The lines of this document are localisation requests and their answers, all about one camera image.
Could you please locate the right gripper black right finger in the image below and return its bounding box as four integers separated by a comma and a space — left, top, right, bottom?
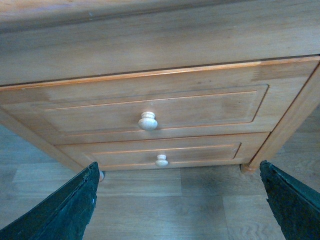
259, 160, 320, 240

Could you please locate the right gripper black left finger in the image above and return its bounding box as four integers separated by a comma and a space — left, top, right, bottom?
0, 162, 100, 240

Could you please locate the wooden drawer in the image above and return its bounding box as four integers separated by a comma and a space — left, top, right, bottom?
58, 132, 269, 171
0, 56, 320, 145

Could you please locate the wooden nightstand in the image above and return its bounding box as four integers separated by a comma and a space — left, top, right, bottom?
0, 0, 320, 174

